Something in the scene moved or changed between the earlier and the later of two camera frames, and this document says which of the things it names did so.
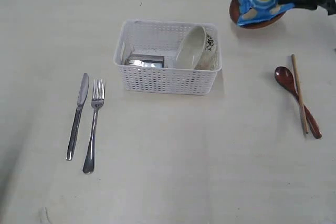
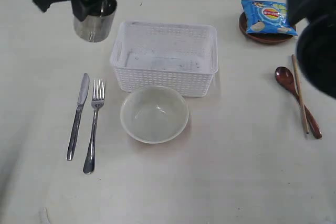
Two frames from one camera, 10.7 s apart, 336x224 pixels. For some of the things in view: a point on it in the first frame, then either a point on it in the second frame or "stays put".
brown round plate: [234, 9] -> [260, 38]
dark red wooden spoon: [285, 77] stays put
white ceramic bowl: [198, 50] -> [154, 114]
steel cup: [145, 63] -> [96, 26]
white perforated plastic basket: [164, 37] stays put
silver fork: [96, 102] stays put
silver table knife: [82, 92] stays put
